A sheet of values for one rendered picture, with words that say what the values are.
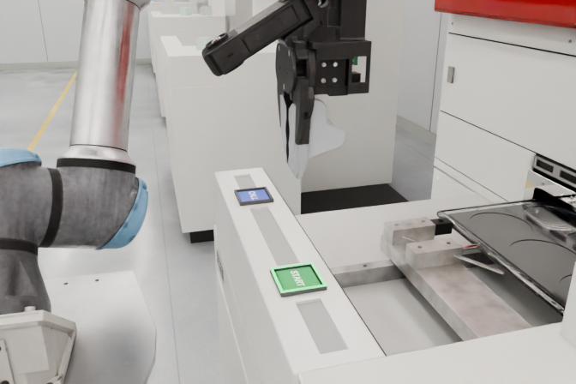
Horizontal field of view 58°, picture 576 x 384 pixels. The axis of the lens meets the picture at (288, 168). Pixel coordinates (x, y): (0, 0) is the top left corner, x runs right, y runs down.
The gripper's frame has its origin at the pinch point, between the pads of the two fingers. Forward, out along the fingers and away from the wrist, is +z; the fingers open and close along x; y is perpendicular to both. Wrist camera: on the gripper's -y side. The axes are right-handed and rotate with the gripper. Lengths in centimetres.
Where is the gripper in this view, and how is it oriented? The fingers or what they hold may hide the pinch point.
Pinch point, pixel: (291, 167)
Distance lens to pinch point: 57.6
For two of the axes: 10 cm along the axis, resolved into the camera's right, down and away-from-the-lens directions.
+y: 9.6, -0.9, 2.5
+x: -2.6, -3.3, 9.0
